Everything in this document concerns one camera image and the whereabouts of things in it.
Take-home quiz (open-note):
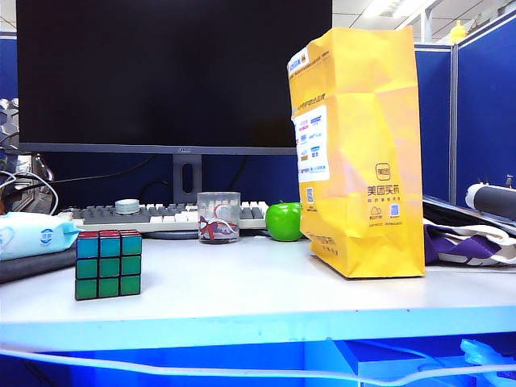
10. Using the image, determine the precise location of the Rubik's cube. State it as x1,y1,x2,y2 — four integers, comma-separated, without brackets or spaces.
74,229,144,302

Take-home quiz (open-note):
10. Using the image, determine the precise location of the yellow paper bag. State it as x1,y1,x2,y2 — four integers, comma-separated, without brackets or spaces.
286,26,427,280

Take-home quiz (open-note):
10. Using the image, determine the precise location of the white and purple tote bag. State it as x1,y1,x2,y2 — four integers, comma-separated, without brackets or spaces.
422,223,516,268

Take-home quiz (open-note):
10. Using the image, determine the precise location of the green apple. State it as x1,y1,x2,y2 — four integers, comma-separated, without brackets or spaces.
264,200,304,243

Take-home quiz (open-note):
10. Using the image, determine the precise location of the clear plastic cup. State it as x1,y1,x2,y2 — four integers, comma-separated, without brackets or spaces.
196,191,242,244

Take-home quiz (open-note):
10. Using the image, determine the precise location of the grey monitor stand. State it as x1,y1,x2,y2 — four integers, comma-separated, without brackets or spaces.
143,154,204,241

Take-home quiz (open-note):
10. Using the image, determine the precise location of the grey tape roll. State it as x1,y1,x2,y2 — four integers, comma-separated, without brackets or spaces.
114,198,141,215

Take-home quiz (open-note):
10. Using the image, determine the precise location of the grey and white keyboard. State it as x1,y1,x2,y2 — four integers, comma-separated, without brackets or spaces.
58,200,270,235

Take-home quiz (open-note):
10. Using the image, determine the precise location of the black computer monitor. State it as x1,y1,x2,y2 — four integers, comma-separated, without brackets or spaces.
15,0,334,156

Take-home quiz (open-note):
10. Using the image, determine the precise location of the black flat case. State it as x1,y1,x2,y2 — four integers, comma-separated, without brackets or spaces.
422,194,516,237

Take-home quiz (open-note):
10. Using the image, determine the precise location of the light blue wipes pack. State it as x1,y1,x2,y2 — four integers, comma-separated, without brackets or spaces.
0,211,81,261

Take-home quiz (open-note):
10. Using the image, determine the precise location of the white and grey cylinder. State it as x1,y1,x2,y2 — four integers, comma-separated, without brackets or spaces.
465,181,516,222

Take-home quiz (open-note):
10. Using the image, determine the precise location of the dark grey fabric pad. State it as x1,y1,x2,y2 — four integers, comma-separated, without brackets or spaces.
0,245,78,285

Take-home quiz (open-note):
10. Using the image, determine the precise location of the silver faceted object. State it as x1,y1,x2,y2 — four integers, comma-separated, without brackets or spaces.
0,98,20,171

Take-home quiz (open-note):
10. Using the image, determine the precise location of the crumpled clear plastic piece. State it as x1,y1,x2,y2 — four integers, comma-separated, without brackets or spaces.
459,338,511,382

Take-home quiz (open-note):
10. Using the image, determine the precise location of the long white cable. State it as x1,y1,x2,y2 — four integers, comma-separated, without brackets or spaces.
0,347,516,385

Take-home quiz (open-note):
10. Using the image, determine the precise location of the white looped cable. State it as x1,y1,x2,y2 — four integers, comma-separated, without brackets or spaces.
0,170,60,215

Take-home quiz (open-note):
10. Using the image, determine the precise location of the thin white cable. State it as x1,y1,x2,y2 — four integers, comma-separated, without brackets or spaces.
342,340,464,372

